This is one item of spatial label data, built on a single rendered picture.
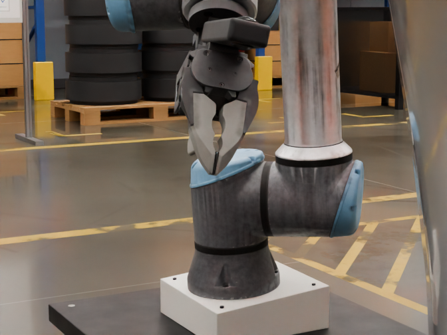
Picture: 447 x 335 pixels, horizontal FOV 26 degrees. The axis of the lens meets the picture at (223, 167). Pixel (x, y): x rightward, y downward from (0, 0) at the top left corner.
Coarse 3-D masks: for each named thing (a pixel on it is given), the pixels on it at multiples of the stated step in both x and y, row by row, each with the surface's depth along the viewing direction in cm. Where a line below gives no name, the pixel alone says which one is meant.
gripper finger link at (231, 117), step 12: (228, 108) 108; (240, 108) 108; (228, 120) 107; (240, 120) 107; (228, 132) 106; (240, 132) 107; (228, 144) 106; (216, 156) 105; (228, 156) 106; (216, 168) 105
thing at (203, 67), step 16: (208, 0) 112; (224, 0) 112; (192, 16) 113; (208, 16) 113; (224, 16) 113; (240, 16) 113; (208, 48) 110; (224, 48) 110; (192, 64) 108; (208, 64) 109; (224, 64) 109; (240, 64) 110; (176, 80) 116; (208, 80) 108; (224, 80) 108; (240, 80) 109; (176, 96) 115; (208, 96) 111; (224, 96) 110; (176, 112) 114
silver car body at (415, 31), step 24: (408, 0) 27; (432, 0) 25; (408, 24) 28; (432, 24) 25; (408, 48) 29; (432, 48) 26; (408, 72) 30; (432, 72) 27; (408, 96) 31; (432, 96) 27; (408, 120) 34; (432, 120) 28; (432, 144) 29; (432, 168) 30; (432, 192) 31; (432, 216) 31; (432, 240) 32; (432, 264) 33; (432, 288) 35; (432, 312) 36
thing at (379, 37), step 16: (352, 16) 974; (368, 16) 952; (384, 16) 929; (352, 32) 976; (368, 32) 954; (384, 32) 931; (352, 48) 978; (368, 48) 956; (384, 48) 933; (352, 64) 980; (368, 64) 958; (384, 64) 935; (352, 80) 983; (368, 80) 960; (384, 80) 937; (384, 96) 939; (400, 96) 922
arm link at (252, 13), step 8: (184, 0) 114; (192, 0) 113; (200, 0) 113; (232, 0) 113; (240, 0) 113; (248, 0) 113; (256, 0) 115; (184, 8) 115; (248, 8) 114; (256, 8) 115; (184, 16) 117
